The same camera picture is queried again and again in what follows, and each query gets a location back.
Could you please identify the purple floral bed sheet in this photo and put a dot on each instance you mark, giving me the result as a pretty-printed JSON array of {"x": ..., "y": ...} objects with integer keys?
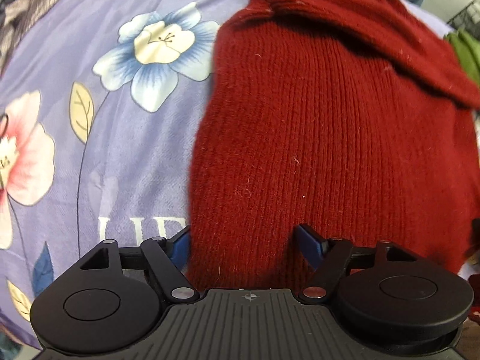
[{"x": 112, "y": 146}]

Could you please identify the red knitted cardigan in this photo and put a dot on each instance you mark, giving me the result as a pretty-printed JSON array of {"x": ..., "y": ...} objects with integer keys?
[{"x": 318, "y": 138}]

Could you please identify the green fuzzy cloth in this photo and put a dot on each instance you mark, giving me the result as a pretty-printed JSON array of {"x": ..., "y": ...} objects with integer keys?
[{"x": 464, "y": 50}]

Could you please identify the grey striped garment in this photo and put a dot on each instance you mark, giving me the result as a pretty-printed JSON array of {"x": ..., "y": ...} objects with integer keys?
[{"x": 26, "y": 3}]

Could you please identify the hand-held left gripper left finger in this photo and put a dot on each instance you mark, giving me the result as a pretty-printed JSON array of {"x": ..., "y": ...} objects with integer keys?
[{"x": 182, "y": 245}]

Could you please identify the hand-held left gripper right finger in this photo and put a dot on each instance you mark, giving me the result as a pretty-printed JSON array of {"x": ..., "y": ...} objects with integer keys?
[{"x": 310, "y": 245}]

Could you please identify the metal rack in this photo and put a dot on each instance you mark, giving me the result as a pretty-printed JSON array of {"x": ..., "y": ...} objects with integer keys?
[{"x": 467, "y": 17}]

